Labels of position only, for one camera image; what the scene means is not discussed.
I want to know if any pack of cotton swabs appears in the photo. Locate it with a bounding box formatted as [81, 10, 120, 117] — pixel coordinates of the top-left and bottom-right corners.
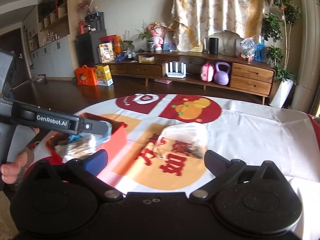
[54, 134, 101, 163]

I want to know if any blue plastic bag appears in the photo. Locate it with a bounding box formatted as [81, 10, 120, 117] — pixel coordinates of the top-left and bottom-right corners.
[67, 134, 82, 144]

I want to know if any white face mask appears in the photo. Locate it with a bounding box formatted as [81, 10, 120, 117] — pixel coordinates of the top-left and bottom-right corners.
[153, 122, 209, 160]

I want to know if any blue cartoon face mask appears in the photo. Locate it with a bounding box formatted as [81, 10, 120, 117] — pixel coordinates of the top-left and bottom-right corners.
[99, 121, 112, 143]

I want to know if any person left hand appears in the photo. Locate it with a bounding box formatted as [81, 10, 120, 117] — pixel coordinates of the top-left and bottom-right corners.
[1, 126, 40, 184]

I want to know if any red metal tin box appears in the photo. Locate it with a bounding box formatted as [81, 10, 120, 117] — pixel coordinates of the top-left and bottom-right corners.
[34, 113, 127, 165]

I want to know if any printed white tablecloth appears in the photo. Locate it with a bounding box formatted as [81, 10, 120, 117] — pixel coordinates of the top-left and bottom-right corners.
[7, 93, 320, 240]

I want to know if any orange gift box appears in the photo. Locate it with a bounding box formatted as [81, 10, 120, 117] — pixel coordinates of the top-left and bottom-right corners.
[75, 65, 98, 86]

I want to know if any purple kettlebell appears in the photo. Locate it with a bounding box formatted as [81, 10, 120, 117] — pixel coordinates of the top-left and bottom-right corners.
[214, 61, 231, 86]

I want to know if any yellow cardboard box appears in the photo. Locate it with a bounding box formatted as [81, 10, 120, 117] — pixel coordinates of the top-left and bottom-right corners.
[95, 65, 113, 87]

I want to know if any wooden tv cabinet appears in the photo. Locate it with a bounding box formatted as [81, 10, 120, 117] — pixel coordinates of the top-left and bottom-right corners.
[108, 51, 275, 103]

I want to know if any pink toy bag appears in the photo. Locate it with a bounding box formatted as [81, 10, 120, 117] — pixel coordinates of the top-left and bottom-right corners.
[200, 62, 214, 82]

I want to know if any white wifi router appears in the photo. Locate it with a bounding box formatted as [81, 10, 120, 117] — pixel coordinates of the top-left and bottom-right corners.
[165, 61, 187, 79]

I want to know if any black cabinet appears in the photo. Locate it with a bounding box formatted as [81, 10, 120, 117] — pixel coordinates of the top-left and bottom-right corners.
[76, 12, 106, 67]

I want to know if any white air conditioner tower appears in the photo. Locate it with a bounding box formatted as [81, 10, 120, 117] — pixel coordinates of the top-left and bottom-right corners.
[291, 0, 319, 112]

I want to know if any clear plastic bag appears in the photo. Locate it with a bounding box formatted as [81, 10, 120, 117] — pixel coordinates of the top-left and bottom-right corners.
[238, 37, 257, 62]

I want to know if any black cylindrical speaker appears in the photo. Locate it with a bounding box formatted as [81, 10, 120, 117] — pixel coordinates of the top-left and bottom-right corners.
[209, 37, 219, 55]

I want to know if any pink plush doll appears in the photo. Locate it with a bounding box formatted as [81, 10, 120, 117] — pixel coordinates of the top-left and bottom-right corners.
[148, 22, 164, 51]

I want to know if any floral draped cloth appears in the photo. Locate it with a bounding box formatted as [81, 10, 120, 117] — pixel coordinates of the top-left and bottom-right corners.
[171, 0, 267, 51]

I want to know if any white planter green plant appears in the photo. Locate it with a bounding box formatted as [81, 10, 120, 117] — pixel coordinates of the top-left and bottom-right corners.
[261, 0, 301, 108]

